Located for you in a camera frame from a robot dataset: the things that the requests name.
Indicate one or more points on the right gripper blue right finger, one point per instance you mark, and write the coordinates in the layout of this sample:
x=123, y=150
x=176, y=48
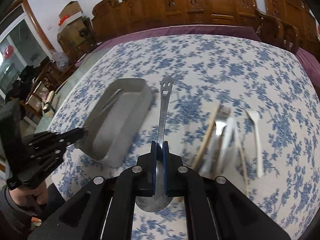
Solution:
x=171, y=163

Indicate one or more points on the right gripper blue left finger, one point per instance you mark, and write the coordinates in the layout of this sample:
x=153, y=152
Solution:
x=146, y=180

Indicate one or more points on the smiley steel spoon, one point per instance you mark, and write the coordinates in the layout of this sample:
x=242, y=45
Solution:
x=159, y=200

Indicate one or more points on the light bamboo chopstick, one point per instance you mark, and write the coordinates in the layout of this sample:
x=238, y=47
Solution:
x=206, y=138

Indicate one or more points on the grey metal tray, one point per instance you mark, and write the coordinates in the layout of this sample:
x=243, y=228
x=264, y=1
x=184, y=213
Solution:
x=111, y=133

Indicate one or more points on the cream white chopstick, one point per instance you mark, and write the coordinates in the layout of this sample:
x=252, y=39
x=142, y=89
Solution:
x=242, y=157

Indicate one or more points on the steel fork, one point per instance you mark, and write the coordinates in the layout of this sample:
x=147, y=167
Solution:
x=223, y=114

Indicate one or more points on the left hand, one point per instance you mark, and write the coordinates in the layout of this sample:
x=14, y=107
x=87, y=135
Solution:
x=20, y=195

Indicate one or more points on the wooden chair at left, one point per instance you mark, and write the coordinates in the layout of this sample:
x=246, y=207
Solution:
x=50, y=78

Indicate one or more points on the blue floral tablecloth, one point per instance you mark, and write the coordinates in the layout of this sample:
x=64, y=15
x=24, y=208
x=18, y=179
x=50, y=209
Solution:
x=208, y=70

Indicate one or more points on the white plastic fork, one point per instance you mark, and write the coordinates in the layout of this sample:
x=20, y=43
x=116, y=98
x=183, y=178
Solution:
x=254, y=116

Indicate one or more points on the glass door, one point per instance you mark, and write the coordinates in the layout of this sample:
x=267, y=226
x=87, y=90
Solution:
x=21, y=46

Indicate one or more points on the cardboard box stack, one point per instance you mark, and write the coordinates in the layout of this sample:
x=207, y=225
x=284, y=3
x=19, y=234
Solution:
x=75, y=32

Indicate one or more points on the purple sofa cushion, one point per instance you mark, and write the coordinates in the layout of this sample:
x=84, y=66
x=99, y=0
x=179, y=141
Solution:
x=226, y=30

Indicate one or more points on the carved wooden sofa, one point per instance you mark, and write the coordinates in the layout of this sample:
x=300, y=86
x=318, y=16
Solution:
x=113, y=18

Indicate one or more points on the purple armchair cushion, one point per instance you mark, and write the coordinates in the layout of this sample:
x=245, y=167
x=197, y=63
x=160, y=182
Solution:
x=310, y=65

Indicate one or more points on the carved wooden armchair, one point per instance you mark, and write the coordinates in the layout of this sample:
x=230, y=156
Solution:
x=297, y=13

